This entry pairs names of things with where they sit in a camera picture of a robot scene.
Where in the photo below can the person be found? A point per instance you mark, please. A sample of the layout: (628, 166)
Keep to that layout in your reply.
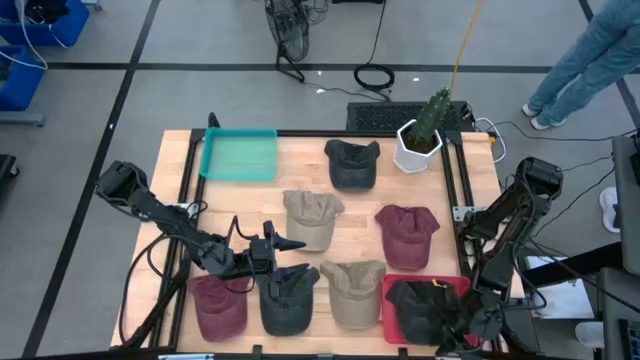
(590, 55)

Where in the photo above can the white hexagonal plant pot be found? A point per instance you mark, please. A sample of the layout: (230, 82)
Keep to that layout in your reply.
(412, 160)

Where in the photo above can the small blue bin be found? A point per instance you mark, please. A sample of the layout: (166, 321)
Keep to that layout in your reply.
(22, 85)

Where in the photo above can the black floor fan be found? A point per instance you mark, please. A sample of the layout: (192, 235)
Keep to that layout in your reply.
(287, 30)

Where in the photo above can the white cup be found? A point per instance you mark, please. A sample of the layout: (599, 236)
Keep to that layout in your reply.
(590, 334)

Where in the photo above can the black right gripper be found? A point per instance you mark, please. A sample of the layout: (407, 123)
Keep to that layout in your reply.
(486, 320)

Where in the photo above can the beige baseball cap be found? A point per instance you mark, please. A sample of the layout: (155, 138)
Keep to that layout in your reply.
(354, 305)
(310, 230)

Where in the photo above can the black item in bin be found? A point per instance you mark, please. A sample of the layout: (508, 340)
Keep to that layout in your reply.
(45, 10)

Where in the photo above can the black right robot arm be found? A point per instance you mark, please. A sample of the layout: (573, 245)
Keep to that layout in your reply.
(525, 200)

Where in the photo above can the grey base plate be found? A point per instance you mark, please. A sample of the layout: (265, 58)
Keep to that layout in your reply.
(20, 118)

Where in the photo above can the large blue bin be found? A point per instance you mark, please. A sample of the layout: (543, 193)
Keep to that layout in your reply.
(70, 30)

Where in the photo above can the teal plastic tray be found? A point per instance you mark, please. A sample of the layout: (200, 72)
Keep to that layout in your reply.
(240, 155)

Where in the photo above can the black metal table frame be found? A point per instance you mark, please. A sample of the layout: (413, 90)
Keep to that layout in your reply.
(310, 133)

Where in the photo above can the person's foot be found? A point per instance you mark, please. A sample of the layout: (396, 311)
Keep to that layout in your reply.
(609, 205)

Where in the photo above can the grey desk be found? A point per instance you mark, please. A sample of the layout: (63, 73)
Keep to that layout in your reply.
(627, 225)

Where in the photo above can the black baseball cap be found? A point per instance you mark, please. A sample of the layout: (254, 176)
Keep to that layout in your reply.
(287, 315)
(351, 170)
(420, 310)

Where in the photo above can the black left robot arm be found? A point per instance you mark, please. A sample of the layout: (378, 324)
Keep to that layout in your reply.
(150, 205)

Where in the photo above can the grey cabinet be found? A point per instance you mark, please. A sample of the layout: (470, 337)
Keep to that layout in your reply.
(620, 300)

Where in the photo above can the maroon baseball cap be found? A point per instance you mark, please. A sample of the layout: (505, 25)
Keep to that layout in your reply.
(407, 240)
(220, 315)

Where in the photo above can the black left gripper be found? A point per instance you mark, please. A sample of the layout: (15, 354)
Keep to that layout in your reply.
(262, 255)

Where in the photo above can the black perforated computer case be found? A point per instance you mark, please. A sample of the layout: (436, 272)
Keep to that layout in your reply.
(375, 117)

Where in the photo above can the red plastic tray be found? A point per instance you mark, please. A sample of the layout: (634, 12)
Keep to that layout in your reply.
(410, 277)

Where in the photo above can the green cactus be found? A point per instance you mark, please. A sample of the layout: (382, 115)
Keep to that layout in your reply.
(430, 117)

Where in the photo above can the black diagonal beam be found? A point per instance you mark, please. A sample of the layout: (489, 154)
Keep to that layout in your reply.
(565, 270)

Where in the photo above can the dark keyboard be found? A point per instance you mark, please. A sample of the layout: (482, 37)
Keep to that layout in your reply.
(631, 340)

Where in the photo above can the white paper sheet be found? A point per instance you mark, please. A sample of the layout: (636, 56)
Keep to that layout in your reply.
(575, 300)

